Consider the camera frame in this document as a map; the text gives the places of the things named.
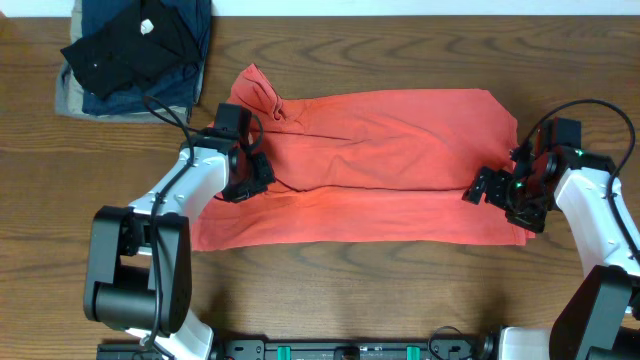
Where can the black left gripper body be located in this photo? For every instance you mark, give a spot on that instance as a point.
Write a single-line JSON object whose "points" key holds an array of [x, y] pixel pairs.
{"points": [[258, 172]]}

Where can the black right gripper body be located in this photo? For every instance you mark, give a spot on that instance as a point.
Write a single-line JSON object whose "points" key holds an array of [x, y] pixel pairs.
{"points": [[489, 185]]}

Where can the red printed t-shirt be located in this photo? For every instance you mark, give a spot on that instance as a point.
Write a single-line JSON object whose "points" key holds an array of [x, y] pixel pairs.
{"points": [[389, 165]]}

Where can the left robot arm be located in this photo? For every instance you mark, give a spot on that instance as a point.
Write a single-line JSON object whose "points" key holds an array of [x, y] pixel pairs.
{"points": [[139, 272]]}

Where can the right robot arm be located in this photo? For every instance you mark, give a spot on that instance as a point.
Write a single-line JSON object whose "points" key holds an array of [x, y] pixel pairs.
{"points": [[585, 188]]}

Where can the navy blue folded garment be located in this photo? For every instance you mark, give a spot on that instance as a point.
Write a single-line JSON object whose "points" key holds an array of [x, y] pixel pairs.
{"points": [[181, 87]]}

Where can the black folded garment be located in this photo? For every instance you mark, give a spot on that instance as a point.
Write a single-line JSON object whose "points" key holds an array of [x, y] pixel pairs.
{"points": [[129, 43]]}

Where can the grey folded trousers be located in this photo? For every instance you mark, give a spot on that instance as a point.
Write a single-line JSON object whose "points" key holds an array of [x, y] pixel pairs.
{"points": [[69, 101]]}

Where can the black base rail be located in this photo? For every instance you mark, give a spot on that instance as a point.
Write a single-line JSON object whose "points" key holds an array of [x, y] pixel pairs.
{"points": [[442, 347]]}

